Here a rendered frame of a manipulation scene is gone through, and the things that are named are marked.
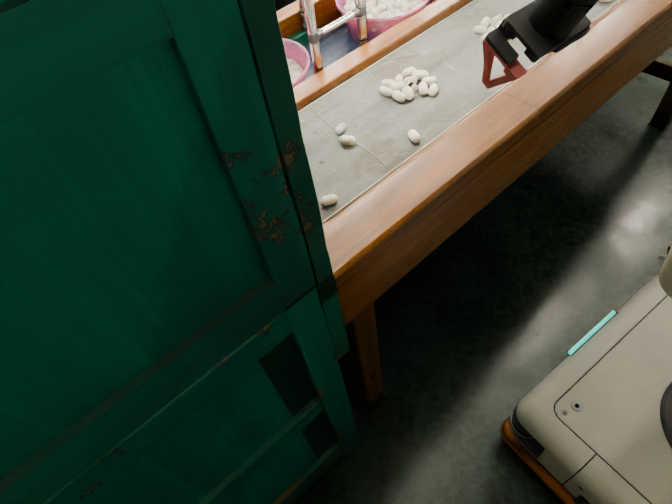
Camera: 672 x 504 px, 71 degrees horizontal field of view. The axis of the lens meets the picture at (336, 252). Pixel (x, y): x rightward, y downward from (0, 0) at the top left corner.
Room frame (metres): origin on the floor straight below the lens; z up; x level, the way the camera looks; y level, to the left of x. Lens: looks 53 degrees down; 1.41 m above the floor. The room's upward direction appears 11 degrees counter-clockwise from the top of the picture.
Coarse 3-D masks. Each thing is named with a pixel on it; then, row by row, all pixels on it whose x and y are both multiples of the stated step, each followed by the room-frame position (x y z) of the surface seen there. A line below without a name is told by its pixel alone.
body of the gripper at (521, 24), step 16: (544, 0) 0.53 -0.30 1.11; (560, 0) 0.50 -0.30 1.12; (512, 16) 0.54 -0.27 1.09; (528, 16) 0.54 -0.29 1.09; (544, 16) 0.52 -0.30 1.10; (560, 16) 0.50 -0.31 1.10; (576, 16) 0.50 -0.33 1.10; (512, 32) 0.53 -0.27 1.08; (528, 32) 0.52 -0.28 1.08; (544, 32) 0.52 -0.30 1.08; (560, 32) 0.51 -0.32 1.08; (576, 32) 0.52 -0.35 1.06; (528, 48) 0.51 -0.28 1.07; (544, 48) 0.50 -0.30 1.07
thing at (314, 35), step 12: (312, 0) 1.05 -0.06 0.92; (360, 0) 1.12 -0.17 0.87; (312, 12) 1.04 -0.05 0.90; (360, 12) 1.12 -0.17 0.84; (312, 24) 1.04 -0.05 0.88; (336, 24) 1.08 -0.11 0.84; (360, 24) 1.12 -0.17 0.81; (312, 36) 1.04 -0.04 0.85; (360, 36) 1.12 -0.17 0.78; (312, 48) 1.04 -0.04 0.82; (312, 60) 1.05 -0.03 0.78
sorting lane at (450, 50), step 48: (480, 0) 1.26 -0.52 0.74; (528, 0) 1.21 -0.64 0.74; (432, 48) 1.07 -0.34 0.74; (480, 48) 1.03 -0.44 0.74; (336, 96) 0.96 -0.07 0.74; (384, 96) 0.92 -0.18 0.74; (480, 96) 0.85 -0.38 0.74; (336, 144) 0.79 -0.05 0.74; (384, 144) 0.76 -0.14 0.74; (336, 192) 0.65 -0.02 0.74
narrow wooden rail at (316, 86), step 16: (448, 0) 1.24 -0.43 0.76; (464, 0) 1.24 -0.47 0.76; (416, 16) 1.19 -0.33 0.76; (432, 16) 1.18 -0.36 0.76; (384, 32) 1.15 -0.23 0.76; (400, 32) 1.13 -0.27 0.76; (416, 32) 1.14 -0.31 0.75; (368, 48) 1.09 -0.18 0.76; (384, 48) 1.08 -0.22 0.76; (336, 64) 1.05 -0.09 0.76; (352, 64) 1.03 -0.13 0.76; (368, 64) 1.05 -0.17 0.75; (320, 80) 0.99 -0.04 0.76; (336, 80) 0.99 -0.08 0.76; (304, 96) 0.94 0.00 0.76; (320, 96) 0.96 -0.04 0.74
